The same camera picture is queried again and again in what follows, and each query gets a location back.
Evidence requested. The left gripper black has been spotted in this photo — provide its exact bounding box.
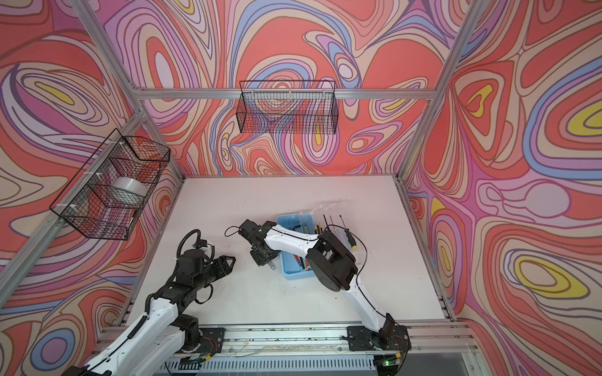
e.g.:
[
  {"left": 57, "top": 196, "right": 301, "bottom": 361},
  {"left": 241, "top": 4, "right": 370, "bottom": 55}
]
[{"left": 191, "top": 254, "right": 236, "bottom": 292}]

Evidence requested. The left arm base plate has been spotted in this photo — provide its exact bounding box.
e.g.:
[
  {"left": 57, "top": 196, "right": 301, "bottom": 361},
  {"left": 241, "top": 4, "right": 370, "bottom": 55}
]
[{"left": 176, "top": 327, "right": 226, "bottom": 356}]

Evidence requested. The grey tape roll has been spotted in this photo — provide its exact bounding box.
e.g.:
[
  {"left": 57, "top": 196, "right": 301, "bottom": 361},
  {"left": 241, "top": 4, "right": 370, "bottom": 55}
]
[{"left": 110, "top": 176, "right": 148, "bottom": 206}]

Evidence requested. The aluminium front rail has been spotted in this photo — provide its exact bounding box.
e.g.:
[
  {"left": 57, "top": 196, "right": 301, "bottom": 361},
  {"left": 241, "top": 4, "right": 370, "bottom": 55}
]
[{"left": 93, "top": 321, "right": 481, "bottom": 372}]

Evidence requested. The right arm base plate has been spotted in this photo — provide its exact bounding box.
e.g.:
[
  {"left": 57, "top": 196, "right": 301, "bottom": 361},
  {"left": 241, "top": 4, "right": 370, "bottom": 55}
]
[{"left": 342, "top": 325, "right": 412, "bottom": 353}]

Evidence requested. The blue plastic tool box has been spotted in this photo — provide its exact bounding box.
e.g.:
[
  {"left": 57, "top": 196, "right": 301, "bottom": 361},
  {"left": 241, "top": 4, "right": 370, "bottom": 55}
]
[{"left": 276, "top": 212, "right": 325, "bottom": 281}]

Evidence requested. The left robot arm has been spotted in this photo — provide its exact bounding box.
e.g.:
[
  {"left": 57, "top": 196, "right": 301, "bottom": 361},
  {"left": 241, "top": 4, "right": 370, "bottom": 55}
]
[{"left": 63, "top": 229, "right": 236, "bottom": 375}]

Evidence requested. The wire basket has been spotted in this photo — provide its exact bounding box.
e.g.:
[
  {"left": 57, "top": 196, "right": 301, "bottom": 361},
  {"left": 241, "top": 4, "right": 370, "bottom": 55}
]
[
  {"left": 50, "top": 129, "right": 171, "bottom": 241},
  {"left": 236, "top": 79, "right": 339, "bottom": 136}
]

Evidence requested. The rear wire basket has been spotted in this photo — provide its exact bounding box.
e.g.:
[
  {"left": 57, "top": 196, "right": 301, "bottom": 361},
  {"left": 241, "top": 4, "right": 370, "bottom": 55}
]
[{"left": 236, "top": 79, "right": 339, "bottom": 136}]

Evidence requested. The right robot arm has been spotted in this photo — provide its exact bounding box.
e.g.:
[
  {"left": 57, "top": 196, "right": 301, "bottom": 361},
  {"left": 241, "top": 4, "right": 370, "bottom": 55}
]
[{"left": 238, "top": 219, "right": 412, "bottom": 354}]

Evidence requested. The left wire basket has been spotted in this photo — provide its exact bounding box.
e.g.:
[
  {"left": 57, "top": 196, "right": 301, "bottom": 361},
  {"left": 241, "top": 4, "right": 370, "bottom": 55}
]
[{"left": 50, "top": 129, "right": 171, "bottom": 241}]

